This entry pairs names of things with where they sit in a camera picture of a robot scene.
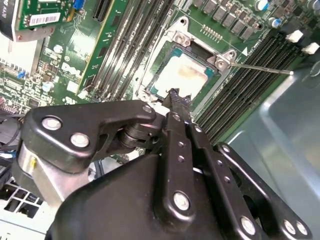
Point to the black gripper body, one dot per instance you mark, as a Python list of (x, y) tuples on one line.
[(112, 212)]

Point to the thin metal locking lever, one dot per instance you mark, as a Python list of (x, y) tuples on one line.
[(262, 68)]

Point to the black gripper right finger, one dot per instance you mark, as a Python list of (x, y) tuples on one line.
[(212, 175)]

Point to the silver square CPU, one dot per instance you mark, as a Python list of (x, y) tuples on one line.
[(180, 72)]

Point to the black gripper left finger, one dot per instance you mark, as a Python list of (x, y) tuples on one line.
[(75, 120)]

